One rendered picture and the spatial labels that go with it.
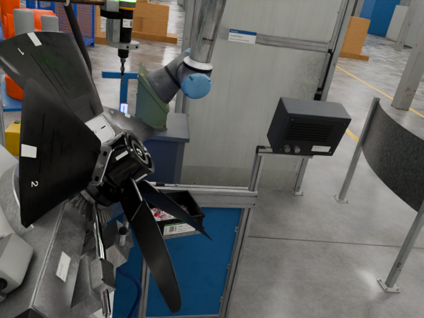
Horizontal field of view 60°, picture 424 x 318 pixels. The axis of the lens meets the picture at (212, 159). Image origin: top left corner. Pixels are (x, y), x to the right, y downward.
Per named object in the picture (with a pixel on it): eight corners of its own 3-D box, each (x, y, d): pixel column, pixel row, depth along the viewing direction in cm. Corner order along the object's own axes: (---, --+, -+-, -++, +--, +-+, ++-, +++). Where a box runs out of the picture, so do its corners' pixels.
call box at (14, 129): (6, 159, 124) (3, 130, 120) (15, 147, 133) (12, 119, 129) (57, 162, 128) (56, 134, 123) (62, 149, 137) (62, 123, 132)
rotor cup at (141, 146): (77, 186, 78) (127, 154, 77) (73, 144, 88) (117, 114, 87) (119, 216, 89) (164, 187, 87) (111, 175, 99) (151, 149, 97)
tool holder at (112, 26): (110, 50, 79) (111, 0, 75) (93, 43, 83) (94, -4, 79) (145, 50, 85) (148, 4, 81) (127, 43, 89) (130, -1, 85)
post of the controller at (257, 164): (249, 191, 152) (259, 148, 143) (247, 187, 154) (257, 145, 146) (256, 192, 152) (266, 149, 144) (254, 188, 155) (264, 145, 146)
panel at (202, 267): (42, 323, 166) (33, 200, 138) (43, 320, 167) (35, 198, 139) (219, 317, 184) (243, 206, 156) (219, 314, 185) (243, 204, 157)
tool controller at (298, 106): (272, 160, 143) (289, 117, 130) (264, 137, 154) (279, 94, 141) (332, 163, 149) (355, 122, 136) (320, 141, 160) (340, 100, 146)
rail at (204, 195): (21, 202, 136) (19, 183, 132) (24, 195, 139) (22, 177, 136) (253, 208, 155) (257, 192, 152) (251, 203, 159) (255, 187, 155)
